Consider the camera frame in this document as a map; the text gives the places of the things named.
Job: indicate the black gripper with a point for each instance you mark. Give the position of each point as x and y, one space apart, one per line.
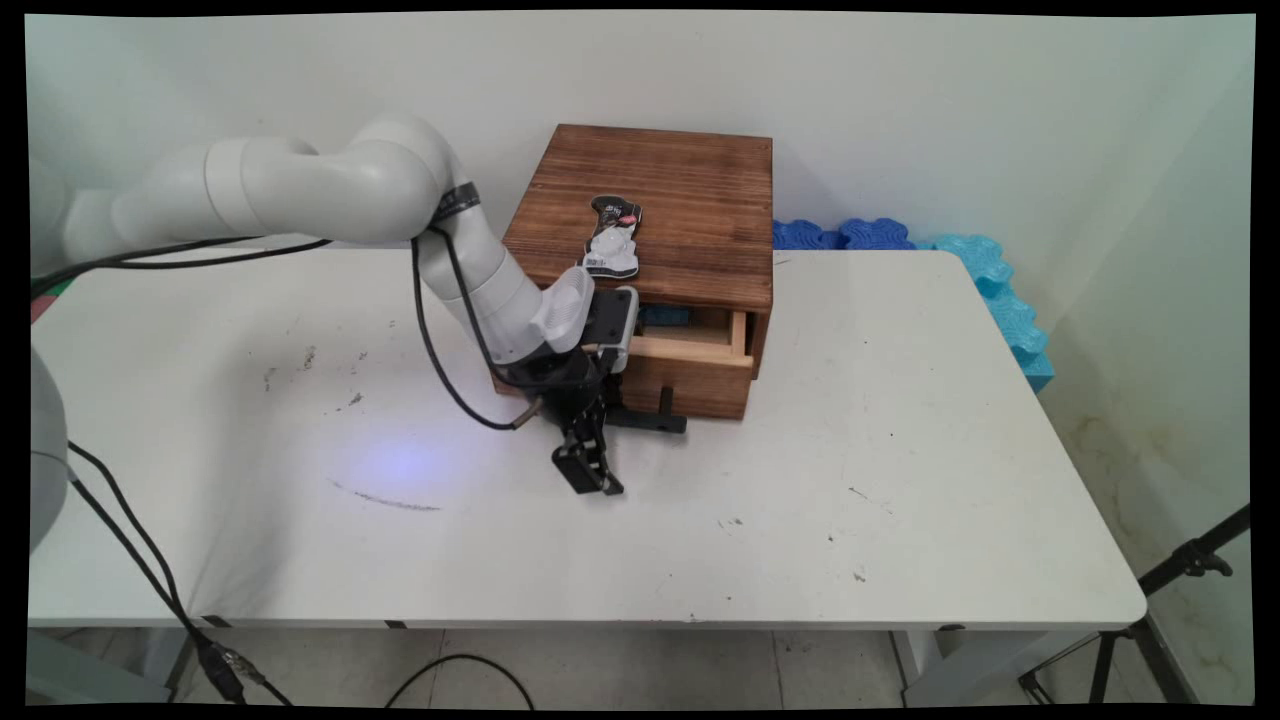
560 382

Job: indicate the red foam mat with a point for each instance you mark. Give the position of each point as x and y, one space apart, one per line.
38 305

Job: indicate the dark blue foam mat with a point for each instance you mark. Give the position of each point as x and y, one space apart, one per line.
840 236

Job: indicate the cyan foam mat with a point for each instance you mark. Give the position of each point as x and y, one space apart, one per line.
1010 310

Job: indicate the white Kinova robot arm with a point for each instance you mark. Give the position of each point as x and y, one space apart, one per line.
330 190

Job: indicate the blue item inside drawer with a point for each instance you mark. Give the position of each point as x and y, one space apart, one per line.
664 316

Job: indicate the brown wooden drawer cabinet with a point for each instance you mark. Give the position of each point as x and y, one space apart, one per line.
690 190

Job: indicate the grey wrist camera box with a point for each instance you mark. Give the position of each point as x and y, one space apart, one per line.
612 320

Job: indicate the black and white snack packet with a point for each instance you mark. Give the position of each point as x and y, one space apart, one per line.
612 243

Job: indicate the grey metal table leg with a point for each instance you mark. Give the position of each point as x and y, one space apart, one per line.
185 660

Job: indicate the black tripod stand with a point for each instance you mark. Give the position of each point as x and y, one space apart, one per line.
1150 640

